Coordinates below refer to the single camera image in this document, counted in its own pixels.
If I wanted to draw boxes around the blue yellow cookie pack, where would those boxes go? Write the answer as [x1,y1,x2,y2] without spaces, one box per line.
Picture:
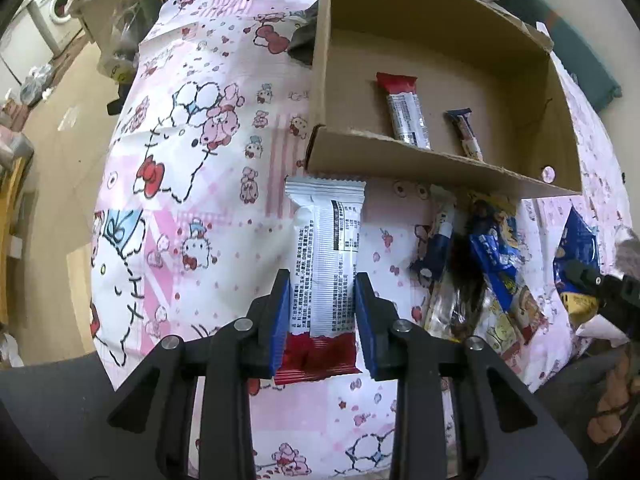
[553,208,600,326]

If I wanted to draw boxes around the blue cartoon snack packet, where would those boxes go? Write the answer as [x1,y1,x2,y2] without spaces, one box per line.
[466,195,547,346]

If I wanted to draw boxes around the clear chocolate cake packet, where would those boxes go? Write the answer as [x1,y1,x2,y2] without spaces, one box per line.
[423,238,494,344]

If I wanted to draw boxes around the white red snack bar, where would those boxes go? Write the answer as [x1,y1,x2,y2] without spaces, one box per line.
[274,177,366,385]

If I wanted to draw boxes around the slim dark blue snack bar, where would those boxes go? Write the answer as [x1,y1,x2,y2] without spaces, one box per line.
[445,107,484,162]

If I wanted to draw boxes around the red silver snack bar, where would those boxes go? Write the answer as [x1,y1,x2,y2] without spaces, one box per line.
[376,72,431,150]

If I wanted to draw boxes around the blue white snack packet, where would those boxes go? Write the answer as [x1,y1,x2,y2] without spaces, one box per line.
[410,185,457,286]

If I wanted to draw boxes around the grey white cat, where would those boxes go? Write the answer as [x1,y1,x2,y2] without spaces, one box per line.
[613,226,640,281]

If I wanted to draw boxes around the teal headboard cushion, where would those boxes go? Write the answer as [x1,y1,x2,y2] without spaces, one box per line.
[498,0,623,113]

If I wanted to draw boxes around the brown cardboard box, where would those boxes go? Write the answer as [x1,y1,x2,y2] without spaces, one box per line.
[306,0,582,198]

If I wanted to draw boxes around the pink cartoon bed sheet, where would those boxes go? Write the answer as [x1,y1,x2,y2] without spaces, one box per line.
[88,0,634,480]

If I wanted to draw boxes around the white plastic bag on floor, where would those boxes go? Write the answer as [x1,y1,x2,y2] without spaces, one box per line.
[20,63,54,106]

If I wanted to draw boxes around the dark grey sock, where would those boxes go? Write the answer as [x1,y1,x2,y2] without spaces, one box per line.
[286,1,319,67]

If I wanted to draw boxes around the white front-load washing machine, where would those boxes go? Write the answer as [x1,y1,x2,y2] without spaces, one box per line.
[27,0,82,58]

